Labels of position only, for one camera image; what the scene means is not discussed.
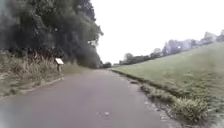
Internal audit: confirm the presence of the distant row of trees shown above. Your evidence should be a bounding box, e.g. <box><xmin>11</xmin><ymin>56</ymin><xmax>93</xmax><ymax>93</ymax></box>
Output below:
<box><xmin>100</xmin><ymin>33</ymin><xmax>224</xmax><ymax>69</ymax></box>

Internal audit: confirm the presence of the grass slope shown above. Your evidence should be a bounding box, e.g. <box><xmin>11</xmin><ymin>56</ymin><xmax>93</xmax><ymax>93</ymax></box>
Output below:
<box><xmin>111</xmin><ymin>41</ymin><xmax>224</xmax><ymax>116</ymax></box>

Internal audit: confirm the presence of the grey asphalt path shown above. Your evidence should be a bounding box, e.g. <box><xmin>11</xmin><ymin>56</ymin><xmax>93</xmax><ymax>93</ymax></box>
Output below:
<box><xmin>0</xmin><ymin>68</ymin><xmax>184</xmax><ymax>128</ymax></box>

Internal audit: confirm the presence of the dark drainage ditch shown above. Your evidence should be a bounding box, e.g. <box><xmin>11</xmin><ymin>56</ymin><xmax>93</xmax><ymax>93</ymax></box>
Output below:
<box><xmin>111</xmin><ymin>68</ymin><xmax>224</xmax><ymax>128</ymax></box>

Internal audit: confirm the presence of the wood of dark trees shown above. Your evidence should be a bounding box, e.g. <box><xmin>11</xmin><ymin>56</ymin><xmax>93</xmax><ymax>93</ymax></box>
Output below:
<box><xmin>0</xmin><ymin>0</ymin><xmax>105</xmax><ymax>70</ymax></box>

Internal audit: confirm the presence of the overgrown grass verge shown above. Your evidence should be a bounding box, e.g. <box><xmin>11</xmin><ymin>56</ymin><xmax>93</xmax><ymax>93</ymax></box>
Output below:
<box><xmin>0</xmin><ymin>49</ymin><xmax>88</xmax><ymax>100</ymax></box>

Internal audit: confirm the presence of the white sign on post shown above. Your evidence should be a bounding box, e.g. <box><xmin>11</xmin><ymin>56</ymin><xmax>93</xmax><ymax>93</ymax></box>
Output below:
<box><xmin>54</xmin><ymin>57</ymin><xmax>65</xmax><ymax>73</ymax></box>

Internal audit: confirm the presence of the grass strip beside ditch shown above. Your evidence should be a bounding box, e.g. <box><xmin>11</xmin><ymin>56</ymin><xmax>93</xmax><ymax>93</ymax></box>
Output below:
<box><xmin>138</xmin><ymin>81</ymin><xmax>214</xmax><ymax>126</ymax></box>

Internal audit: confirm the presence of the building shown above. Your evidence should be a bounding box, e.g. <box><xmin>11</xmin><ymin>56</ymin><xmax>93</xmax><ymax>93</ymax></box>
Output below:
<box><xmin>199</xmin><ymin>30</ymin><xmax>224</xmax><ymax>46</ymax></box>

